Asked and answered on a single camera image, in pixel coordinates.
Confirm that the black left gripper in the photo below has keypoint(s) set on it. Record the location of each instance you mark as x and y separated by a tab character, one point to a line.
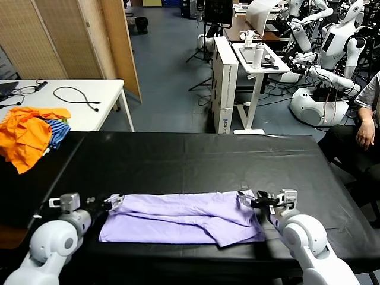
98	205

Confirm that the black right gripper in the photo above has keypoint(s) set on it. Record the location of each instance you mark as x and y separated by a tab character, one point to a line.
267	205

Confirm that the lavender t-shirt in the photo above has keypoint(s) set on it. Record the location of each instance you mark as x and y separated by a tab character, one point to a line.
178	216

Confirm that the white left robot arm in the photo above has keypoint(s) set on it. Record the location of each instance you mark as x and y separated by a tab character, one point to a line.
53	243

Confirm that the white robot with cylinder arm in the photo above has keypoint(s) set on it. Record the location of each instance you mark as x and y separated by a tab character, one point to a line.
301	35

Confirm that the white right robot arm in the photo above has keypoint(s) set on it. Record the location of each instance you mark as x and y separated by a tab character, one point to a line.
308	243

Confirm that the person's forearm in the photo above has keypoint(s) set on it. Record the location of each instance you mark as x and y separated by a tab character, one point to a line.
366	112

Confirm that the person's bare hand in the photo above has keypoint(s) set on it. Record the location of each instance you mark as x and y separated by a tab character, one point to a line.
365	133

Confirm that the black table cover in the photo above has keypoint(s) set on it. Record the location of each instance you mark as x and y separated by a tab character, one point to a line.
17	196
193	163

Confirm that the blue striped garment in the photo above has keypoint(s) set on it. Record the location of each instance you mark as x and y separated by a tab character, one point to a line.
59	132

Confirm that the white table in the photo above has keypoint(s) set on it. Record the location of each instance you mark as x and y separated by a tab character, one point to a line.
98	112

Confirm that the white standing desk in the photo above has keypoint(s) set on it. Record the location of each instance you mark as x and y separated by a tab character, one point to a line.
252	98

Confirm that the seated person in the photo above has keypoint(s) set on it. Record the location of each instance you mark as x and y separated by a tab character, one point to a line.
344	148

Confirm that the tall white cardboard box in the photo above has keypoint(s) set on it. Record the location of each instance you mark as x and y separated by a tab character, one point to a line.
224	89

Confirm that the orange garment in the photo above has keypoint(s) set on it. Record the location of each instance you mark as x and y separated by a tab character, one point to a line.
23	133

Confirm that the small black desk gadget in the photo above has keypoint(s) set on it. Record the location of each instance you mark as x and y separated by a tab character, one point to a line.
270	66

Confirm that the black power strip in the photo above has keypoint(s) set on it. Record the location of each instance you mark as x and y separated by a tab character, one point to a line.
41	86

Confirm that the white water bottle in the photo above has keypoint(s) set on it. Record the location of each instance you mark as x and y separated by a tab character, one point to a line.
257	56

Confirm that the grey tablet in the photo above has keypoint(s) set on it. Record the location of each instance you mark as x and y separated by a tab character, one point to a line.
246	55

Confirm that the dark laptop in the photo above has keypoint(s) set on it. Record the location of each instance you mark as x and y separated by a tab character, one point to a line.
7	89

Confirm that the grey person's shirt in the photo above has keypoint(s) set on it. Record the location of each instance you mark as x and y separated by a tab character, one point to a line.
369	92

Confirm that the black tripod stand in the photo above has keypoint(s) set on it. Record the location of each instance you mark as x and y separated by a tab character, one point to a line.
205	44

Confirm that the white humanoid robot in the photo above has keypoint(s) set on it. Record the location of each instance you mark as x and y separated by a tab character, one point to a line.
335	50

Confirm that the brown wooden desk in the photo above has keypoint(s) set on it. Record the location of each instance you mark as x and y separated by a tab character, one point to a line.
237	29

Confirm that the wooden folding screen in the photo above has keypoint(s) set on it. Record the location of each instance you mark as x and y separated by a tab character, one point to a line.
59	38

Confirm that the black waste bin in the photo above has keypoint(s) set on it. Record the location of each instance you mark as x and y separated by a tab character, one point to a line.
142	26

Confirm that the curved white panel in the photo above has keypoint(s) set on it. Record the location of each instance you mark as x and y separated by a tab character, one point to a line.
258	17

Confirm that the black monitor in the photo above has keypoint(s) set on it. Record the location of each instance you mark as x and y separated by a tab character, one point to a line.
218	10

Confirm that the blue storage crate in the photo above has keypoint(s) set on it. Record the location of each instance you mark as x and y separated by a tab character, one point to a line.
172	3

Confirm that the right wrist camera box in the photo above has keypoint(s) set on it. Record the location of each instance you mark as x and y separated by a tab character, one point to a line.
288	197

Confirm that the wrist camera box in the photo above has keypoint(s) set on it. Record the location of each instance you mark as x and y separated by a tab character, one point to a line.
66	202
288	197

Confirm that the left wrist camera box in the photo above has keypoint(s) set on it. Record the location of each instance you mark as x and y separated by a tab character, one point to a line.
66	202

